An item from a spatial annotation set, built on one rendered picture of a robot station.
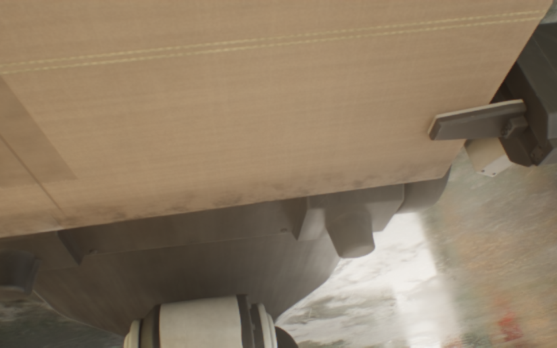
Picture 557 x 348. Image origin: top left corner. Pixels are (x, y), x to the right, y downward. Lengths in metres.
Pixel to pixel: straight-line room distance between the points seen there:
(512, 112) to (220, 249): 0.42
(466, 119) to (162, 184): 0.21
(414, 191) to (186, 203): 0.27
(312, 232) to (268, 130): 0.25
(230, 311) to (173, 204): 0.30
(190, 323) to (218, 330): 0.04
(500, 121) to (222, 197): 0.21
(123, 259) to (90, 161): 0.35
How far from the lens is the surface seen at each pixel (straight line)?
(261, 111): 0.28
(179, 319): 0.64
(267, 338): 0.65
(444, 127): 0.33
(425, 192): 0.55
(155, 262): 0.67
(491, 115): 0.34
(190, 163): 0.32
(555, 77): 0.37
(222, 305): 0.66
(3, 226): 0.40
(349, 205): 0.49
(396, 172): 0.38
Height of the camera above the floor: 0.42
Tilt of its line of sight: 31 degrees down
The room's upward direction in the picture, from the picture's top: 169 degrees clockwise
